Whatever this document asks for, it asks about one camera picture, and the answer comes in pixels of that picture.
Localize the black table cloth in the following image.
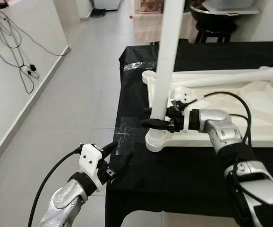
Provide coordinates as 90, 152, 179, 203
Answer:
106, 42, 273, 227

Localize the white plastic table top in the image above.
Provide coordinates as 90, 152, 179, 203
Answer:
141, 66, 273, 152

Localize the black stool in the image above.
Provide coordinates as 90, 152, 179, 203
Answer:
193, 21, 237, 44

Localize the red printed box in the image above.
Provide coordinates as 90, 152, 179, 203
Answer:
139, 0, 163, 13

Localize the clear plastic storage box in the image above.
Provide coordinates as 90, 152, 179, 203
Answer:
203, 0, 261, 15

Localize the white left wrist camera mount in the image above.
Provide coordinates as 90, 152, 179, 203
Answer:
78, 144, 105, 192

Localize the black cable with plug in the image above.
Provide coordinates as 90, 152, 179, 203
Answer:
0, 14, 40, 94

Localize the thin black floor cable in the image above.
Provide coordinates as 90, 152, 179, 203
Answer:
0, 12, 71, 57

